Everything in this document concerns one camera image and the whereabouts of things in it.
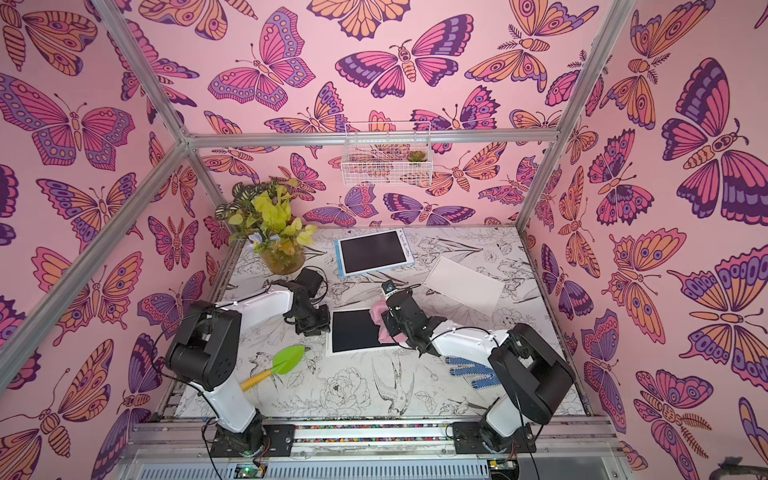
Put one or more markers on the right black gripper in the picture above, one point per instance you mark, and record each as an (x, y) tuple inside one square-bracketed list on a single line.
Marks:
[(405, 309)]

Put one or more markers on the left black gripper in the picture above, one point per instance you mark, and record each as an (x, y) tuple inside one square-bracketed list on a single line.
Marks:
[(325, 324)]

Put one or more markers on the pink cloth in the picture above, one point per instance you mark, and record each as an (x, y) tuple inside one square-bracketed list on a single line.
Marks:
[(377, 313)]

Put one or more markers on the white drawing tablet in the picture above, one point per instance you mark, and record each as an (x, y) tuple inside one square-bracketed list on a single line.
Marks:
[(354, 331), (464, 285)]

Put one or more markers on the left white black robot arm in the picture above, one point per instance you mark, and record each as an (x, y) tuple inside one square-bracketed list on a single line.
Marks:
[(204, 350)]

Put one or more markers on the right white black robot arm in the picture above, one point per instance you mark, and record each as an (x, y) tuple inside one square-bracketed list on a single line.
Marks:
[(535, 378)]

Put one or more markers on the far blue-edged drawing tablet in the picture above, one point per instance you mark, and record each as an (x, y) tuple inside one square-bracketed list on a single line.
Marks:
[(373, 252)]

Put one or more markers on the potted plant glass vase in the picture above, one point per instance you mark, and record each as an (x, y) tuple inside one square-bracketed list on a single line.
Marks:
[(262, 215)]

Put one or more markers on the small succulent in basket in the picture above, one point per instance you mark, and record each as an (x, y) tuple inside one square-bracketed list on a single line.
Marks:
[(417, 156)]

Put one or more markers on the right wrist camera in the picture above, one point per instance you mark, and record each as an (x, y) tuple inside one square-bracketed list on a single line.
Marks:
[(389, 288)]

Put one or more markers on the green trowel yellow handle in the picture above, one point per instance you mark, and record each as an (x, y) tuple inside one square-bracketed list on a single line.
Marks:
[(283, 363)]

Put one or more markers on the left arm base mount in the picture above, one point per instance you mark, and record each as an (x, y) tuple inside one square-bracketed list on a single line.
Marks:
[(261, 438)]

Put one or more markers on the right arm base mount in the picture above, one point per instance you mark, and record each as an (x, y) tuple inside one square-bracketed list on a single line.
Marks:
[(479, 437)]

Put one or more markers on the white wire wall basket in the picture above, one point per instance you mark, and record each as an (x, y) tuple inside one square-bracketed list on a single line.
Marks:
[(376, 153)]

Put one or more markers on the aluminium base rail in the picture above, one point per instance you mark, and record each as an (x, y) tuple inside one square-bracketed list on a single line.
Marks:
[(567, 448)]

